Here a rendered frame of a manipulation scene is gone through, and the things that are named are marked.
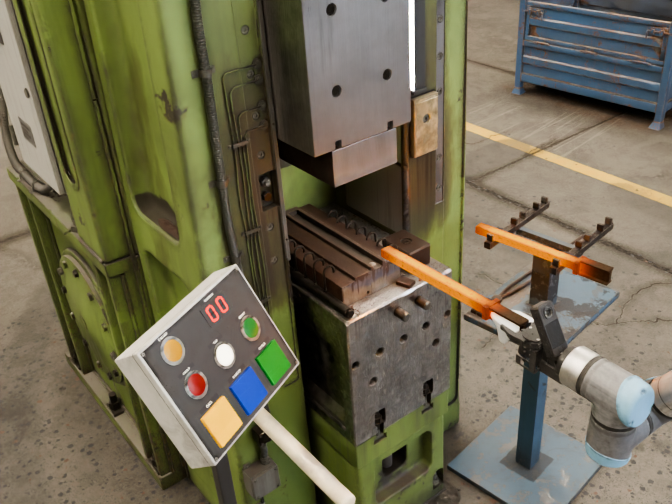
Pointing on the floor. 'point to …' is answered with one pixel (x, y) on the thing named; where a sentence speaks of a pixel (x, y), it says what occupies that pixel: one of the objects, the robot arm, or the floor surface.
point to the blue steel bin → (599, 51)
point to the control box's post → (224, 481)
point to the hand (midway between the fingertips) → (498, 311)
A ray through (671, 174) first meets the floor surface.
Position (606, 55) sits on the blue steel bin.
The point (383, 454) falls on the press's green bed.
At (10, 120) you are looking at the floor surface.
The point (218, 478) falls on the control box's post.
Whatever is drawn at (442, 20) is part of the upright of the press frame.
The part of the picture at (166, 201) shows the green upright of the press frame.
